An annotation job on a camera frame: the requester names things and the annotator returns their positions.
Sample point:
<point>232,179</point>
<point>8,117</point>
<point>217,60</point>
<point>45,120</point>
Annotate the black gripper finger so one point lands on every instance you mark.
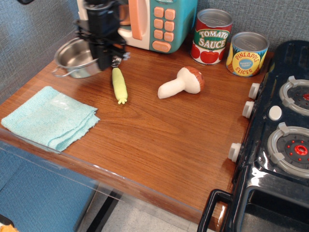
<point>94,50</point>
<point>104,58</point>

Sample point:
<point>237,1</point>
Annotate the black toy stove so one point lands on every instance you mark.
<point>271,181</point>

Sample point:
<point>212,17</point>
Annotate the plush toy mushroom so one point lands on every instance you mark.
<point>188,79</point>

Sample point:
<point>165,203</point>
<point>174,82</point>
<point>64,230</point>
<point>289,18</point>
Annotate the pineapple slices can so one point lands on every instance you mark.
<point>247,53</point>

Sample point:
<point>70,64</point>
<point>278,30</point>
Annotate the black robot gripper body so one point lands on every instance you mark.
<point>99,24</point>

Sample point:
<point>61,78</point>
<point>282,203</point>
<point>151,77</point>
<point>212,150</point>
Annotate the teal toy microwave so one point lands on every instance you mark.
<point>157,25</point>

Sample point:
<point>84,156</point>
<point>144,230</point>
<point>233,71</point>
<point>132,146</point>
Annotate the tomato sauce can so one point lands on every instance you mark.
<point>212,31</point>

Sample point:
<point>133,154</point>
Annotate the small stainless steel pot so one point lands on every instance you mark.
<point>74,59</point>

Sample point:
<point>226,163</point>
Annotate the light blue folded cloth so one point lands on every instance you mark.
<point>52,119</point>

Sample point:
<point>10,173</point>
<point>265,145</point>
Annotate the spoon with yellow-green handle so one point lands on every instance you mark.
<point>118,81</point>

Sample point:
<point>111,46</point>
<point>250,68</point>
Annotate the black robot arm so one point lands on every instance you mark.
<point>101,2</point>

